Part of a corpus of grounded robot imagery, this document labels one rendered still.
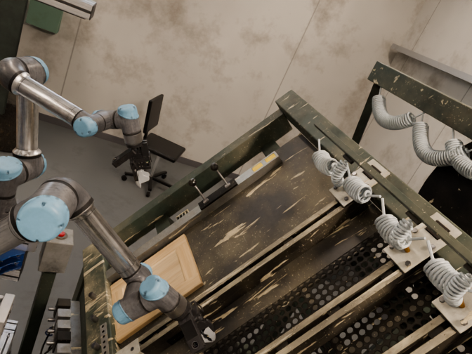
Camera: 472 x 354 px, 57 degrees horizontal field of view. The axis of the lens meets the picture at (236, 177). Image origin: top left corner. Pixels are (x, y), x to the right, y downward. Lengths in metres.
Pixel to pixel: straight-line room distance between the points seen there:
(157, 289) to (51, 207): 0.38
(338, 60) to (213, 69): 1.55
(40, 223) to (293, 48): 4.59
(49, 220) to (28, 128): 0.88
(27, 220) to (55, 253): 0.99
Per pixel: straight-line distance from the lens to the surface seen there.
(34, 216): 1.23
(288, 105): 2.07
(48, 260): 2.24
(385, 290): 1.36
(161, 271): 1.91
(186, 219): 1.98
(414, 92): 2.12
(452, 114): 1.96
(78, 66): 5.39
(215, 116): 5.53
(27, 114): 2.03
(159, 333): 1.67
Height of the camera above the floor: 2.25
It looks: 22 degrees down
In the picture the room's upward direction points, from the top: 25 degrees clockwise
